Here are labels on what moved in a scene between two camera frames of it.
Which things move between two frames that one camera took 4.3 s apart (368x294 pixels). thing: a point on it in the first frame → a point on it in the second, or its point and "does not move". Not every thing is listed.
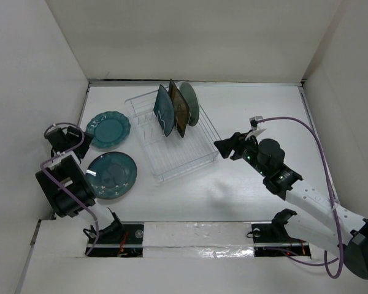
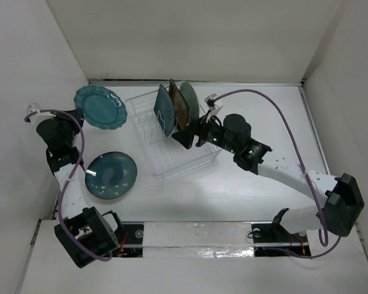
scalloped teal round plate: (109, 129) → (102, 108)
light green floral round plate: (192, 101) does not move
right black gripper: (237, 141) → (186, 136)
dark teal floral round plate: (111, 174) does not move
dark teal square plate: (164, 110) does not move
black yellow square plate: (181, 107) does not move
